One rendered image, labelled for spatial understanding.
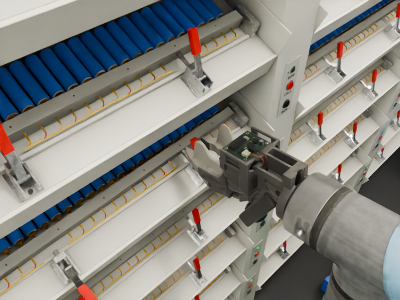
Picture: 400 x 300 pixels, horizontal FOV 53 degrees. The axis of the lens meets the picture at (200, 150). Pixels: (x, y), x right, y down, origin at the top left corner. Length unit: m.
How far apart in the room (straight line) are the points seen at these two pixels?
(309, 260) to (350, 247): 1.28
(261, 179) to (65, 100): 0.28
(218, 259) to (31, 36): 0.82
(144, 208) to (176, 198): 0.06
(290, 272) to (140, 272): 0.98
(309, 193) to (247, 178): 0.09
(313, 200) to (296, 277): 1.23
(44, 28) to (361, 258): 0.40
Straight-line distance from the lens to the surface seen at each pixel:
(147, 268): 0.86
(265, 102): 0.75
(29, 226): 0.66
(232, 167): 0.57
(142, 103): 0.55
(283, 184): 0.54
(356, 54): 1.09
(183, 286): 1.06
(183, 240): 0.88
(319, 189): 0.52
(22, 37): 0.39
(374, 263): 0.49
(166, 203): 0.70
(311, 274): 1.75
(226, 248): 1.11
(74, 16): 0.41
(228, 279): 1.29
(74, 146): 0.52
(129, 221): 0.68
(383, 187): 2.12
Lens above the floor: 1.51
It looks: 46 degrees down
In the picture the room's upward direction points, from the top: straight up
